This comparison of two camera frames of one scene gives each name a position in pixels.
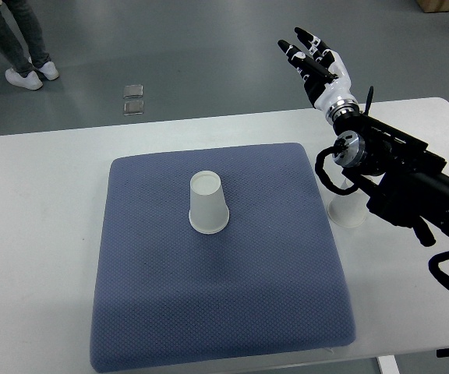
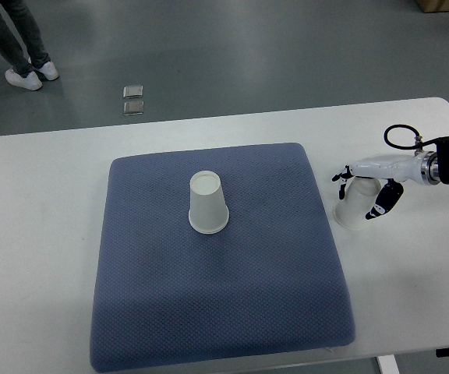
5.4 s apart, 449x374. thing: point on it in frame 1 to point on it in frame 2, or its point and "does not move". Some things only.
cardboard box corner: (429, 6) does not move
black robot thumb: (318, 68) to (388, 195)
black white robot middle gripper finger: (314, 45) to (341, 192)
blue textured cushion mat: (164, 294) does not move
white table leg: (389, 365) does not move
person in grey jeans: (15, 29) does not move
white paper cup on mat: (209, 213) does not move
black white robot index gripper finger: (296, 58) to (343, 176)
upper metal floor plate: (134, 90) does not move
